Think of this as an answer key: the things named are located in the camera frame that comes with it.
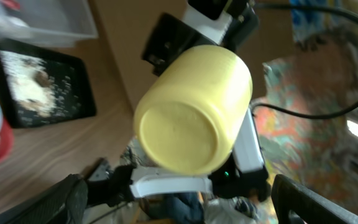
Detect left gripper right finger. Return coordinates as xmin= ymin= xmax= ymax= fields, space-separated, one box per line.
xmin=271 ymin=174 xmax=358 ymax=224

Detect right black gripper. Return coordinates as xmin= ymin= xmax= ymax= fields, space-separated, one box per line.
xmin=142 ymin=12 xmax=259 ymax=77

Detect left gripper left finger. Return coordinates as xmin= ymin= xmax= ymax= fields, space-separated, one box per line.
xmin=0 ymin=174 xmax=88 ymax=224

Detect yellow plastic cup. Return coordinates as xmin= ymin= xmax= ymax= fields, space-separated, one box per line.
xmin=134 ymin=45 xmax=252 ymax=175

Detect brown food scraps with rice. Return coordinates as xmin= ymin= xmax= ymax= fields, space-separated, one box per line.
xmin=0 ymin=50 xmax=82 ymax=124

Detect white napkin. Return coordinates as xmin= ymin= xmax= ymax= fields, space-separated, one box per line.
xmin=0 ymin=15 xmax=33 ymax=39

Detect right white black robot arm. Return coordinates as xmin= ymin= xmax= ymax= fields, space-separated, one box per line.
xmin=88 ymin=13 xmax=270 ymax=207

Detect black rectangular waste tray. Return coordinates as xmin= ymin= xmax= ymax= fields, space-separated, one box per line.
xmin=0 ymin=39 xmax=97 ymax=128

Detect clear plastic waste bin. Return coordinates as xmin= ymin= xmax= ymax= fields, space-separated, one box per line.
xmin=0 ymin=0 xmax=98 ymax=47

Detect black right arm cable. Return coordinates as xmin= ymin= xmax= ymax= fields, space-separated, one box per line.
xmin=250 ymin=2 xmax=358 ymax=121

